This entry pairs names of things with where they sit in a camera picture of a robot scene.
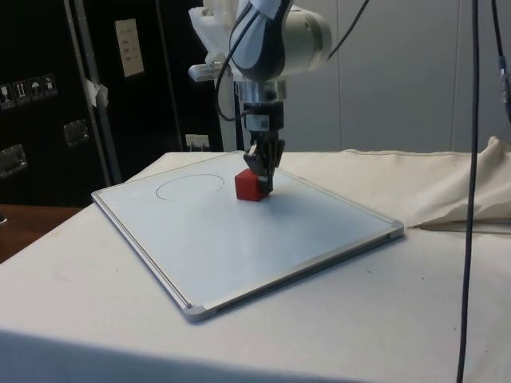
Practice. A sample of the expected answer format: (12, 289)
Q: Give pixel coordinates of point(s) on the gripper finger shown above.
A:
(276, 149)
(261, 167)

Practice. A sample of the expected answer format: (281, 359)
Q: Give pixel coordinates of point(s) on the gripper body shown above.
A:
(263, 116)

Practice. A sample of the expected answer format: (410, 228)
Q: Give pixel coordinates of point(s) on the red cube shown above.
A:
(247, 185)

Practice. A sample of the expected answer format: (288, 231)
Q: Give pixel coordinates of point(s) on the flat whiteboard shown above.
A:
(239, 239)

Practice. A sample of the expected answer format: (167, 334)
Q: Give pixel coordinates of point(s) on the pale locker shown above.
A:
(379, 99)
(485, 119)

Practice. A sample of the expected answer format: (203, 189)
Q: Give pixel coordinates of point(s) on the black cabinet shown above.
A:
(40, 48)

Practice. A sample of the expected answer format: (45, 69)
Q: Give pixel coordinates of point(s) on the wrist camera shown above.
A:
(203, 72)

